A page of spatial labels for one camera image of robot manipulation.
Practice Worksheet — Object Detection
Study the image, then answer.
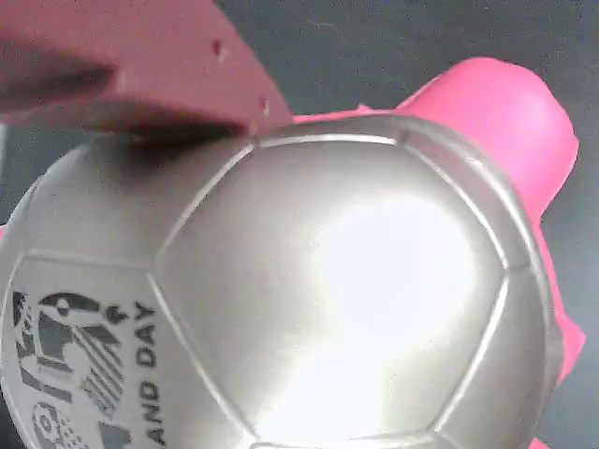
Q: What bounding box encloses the red turtle toy gold shell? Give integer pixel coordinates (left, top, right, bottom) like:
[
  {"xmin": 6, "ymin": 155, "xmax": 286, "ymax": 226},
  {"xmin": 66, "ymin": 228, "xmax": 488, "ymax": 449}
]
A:
[{"xmin": 0, "ymin": 55, "xmax": 589, "ymax": 449}]

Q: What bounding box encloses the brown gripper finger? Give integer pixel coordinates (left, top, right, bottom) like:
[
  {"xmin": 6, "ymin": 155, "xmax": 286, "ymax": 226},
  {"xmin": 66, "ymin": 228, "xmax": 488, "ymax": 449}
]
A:
[{"xmin": 0, "ymin": 0, "xmax": 296, "ymax": 140}]

